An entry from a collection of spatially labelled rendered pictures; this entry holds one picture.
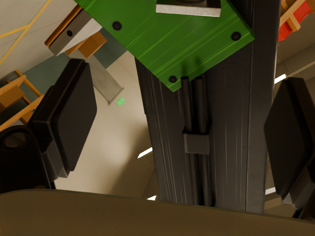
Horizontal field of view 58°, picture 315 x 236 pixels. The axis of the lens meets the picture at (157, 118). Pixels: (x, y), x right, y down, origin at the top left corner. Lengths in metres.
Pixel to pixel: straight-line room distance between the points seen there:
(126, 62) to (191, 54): 10.46
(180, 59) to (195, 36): 0.03
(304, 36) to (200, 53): 9.51
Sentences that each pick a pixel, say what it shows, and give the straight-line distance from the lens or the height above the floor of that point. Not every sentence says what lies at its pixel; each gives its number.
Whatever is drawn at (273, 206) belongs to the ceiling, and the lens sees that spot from 4.76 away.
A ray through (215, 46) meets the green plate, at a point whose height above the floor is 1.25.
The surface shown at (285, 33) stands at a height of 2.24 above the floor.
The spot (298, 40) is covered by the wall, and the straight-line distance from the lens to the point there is 9.83.
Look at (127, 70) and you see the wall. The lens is 10.88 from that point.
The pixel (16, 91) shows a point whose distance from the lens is 6.80.
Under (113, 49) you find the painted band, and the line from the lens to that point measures 10.80.
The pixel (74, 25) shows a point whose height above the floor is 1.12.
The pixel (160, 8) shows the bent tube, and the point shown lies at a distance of 0.26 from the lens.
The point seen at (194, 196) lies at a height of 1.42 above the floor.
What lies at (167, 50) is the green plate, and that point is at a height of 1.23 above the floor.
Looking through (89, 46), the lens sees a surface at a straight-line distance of 7.18.
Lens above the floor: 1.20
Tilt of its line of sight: 14 degrees up
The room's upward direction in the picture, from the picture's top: 139 degrees clockwise
